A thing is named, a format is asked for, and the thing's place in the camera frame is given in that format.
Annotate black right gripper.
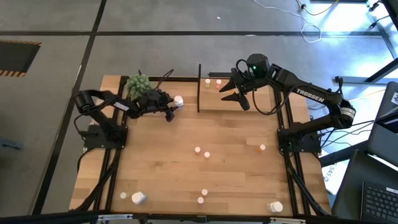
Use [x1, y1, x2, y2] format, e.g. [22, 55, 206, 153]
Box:
[218, 58, 253, 112]

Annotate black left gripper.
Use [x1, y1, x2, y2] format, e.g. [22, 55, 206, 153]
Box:
[142, 90, 183, 123]

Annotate large white medicine bottle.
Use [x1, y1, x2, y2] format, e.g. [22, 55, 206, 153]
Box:
[131, 191, 147, 206]
[266, 201, 284, 213]

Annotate green plant in patterned pot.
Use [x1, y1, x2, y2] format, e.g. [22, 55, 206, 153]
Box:
[125, 73, 153, 101]

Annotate black desk leg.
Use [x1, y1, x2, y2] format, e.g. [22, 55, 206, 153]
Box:
[319, 139, 371, 168]

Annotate white printed paper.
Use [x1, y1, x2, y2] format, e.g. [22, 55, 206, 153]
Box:
[322, 152, 351, 195]

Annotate dark laptop with keyboard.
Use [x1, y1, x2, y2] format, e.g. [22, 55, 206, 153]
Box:
[331, 151, 398, 224]

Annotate grey closed laptop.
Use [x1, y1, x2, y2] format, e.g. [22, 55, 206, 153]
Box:
[368, 81, 398, 160]

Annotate black floor mat yellow stripes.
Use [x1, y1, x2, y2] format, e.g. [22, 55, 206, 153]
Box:
[0, 39, 42, 78]

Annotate white floor cable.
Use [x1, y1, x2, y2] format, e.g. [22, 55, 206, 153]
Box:
[253, 0, 322, 44]

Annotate yellow floor cable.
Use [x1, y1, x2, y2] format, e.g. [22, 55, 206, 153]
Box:
[297, 0, 340, 16]

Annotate black cable bundle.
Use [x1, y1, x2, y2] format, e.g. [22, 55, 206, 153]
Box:
[74, 146, 122, 214]
[284, 155, 330, 216]

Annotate black desk frame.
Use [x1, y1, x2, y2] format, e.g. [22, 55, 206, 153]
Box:
[334, 0, 398, 84]

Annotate silver metal bracket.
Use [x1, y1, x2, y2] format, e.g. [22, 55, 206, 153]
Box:
[269, 217, 307, 224]
[97, 213, 134, 222]

